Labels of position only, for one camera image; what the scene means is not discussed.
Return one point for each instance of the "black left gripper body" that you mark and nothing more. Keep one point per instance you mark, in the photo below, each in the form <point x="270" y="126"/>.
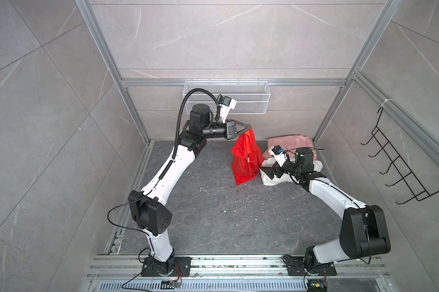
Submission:
<point x="218" y="130"/>

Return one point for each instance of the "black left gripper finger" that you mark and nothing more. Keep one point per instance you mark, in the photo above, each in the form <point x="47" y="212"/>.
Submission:
<point x="244" y="126"/>
<point x="245" y="134"/>

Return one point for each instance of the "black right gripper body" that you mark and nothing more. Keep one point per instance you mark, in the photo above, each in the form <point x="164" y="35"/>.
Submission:
<point x="289" y="166"/>

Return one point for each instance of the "red cloth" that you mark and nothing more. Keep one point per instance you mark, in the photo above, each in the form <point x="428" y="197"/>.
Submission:
<point x="247" y="160"/>

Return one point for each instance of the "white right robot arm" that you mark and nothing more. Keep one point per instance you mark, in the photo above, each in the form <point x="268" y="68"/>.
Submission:
<point x="363" y="232"/>

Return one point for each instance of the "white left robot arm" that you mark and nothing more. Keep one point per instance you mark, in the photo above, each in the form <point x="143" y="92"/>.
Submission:
<point x="148" y="206"/>

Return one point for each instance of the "white cloth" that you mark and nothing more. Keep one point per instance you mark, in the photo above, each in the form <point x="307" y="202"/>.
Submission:
<point x="300" y="171"/>

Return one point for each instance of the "pink cloth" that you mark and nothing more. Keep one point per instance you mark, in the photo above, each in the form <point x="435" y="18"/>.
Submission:
<point x="288" y="143"/>

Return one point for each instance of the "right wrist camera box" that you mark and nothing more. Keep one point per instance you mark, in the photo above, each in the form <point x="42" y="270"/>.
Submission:
<point x="280" y="155"/>

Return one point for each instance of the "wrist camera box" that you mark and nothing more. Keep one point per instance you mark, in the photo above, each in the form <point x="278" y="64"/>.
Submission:
<point x="280" y="155"/>
<point x="225" y="105"/>

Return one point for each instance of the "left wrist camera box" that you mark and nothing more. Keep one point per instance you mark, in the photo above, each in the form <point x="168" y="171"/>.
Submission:
<point x="225" y="105"/>

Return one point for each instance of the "white wire mesh basket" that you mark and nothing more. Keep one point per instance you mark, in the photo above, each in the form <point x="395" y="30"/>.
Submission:
<point x="252" y="96"/>

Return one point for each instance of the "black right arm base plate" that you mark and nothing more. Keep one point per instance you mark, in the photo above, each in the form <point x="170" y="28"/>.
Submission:
<point x="304" y="266"/>

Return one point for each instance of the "black wire hook rack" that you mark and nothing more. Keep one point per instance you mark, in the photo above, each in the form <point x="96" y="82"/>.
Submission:
<point x="404" y="173"/>

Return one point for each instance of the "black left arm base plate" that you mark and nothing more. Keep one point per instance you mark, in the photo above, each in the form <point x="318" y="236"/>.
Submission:
<point x="183" y="266"/>

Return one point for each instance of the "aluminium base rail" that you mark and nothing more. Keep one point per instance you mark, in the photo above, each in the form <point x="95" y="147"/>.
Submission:
<point x="235" y="273"/>

